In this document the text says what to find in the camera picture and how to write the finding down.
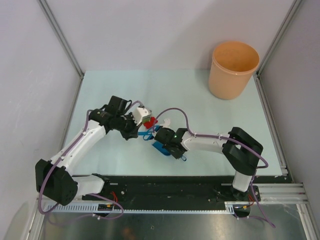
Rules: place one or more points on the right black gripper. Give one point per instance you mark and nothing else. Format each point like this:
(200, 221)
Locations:
(177, 155)

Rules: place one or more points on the blue hand brush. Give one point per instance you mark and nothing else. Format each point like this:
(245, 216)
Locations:
(147, 135)

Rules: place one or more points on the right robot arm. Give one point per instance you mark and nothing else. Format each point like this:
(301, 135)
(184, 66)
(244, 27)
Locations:
(241, 150)

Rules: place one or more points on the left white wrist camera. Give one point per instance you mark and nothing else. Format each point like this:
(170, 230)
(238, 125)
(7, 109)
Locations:
(141, 115)

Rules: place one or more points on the orange plastic bucket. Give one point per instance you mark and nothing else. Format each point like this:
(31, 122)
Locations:
(233, 64)

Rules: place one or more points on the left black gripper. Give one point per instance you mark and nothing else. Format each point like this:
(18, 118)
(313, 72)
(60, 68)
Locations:
(132, 133)

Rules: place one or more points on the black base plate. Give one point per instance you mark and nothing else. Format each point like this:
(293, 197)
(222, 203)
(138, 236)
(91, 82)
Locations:
(174, 193)

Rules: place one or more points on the blue plastic dustpan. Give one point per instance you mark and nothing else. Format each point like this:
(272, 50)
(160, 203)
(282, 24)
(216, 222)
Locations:
(176, 153)

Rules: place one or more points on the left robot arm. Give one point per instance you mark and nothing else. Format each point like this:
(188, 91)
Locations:
(55, 178)

